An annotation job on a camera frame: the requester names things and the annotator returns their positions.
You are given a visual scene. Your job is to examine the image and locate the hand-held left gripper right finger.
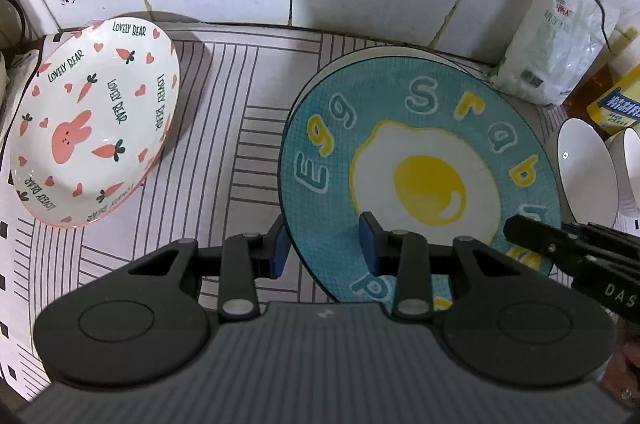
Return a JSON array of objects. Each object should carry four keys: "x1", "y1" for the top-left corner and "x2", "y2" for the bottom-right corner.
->
[{"x1": 359, "y1": 211, "x2": 521, "y2": 320}]

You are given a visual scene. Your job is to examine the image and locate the oil bottle yellow label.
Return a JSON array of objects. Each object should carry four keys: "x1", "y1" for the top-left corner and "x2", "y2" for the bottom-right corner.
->
[{"x1": 565, "y1": 11, "x2": 640, "y2": 145}]

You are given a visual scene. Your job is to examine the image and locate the striped white table mat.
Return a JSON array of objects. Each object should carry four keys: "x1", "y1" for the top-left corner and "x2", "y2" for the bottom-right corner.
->
[{"x1": 0, "y1": 24, "x2": 640, "y2": 405}]

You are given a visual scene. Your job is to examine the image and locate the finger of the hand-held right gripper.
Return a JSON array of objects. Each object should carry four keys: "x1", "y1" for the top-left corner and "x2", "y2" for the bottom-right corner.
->
[
  {"x1": 502, "y1": 214, "x2": 610, "y2": 279},
  {"x1": 562, "y1": 222, "x2": 640, "y2": 255}
]

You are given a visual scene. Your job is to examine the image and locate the white bunny carrot plate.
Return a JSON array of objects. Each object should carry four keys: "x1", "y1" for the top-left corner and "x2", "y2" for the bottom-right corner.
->
[{"x1": 9, "y1": 18, "x2": 181, "y2": 229}]

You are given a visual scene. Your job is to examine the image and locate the white plastic bag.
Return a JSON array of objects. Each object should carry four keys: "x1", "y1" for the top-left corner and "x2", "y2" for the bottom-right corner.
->
[{"x1": 487, "y1": 0, "x2": 606, "y2": 107}]

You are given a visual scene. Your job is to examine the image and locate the black rice cooker cable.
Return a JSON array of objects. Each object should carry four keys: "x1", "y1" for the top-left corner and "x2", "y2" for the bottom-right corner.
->
[{"x1": 0, "y1": 0, "x2": 29, "y2": 54}]

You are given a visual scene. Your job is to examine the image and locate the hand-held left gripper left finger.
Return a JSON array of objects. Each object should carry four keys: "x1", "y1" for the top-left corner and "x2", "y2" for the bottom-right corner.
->
[{"x1": 127, "y1": 215, "x2": 290, "y2": 321}]

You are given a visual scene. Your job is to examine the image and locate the person's right hand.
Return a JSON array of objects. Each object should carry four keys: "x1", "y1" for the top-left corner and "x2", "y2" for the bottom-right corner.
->
[{"x1": 602, "y1": 318, "x2": 640, "y2": 405}]

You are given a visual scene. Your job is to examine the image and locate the white bowl black rim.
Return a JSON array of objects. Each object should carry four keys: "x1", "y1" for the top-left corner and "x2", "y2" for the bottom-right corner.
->
[
  {"x1": 602, "y1": 124, "x2": 640, "y2": 215},
  {"x1": 556, "y1": 118, "x2": 621, "y2": 227}
]

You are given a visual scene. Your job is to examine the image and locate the teal fried egg plate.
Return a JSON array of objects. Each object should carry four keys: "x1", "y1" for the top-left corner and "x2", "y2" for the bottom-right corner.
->
[{"x1": 279, "y1": 46, "x2": 563, "y2": 305}]

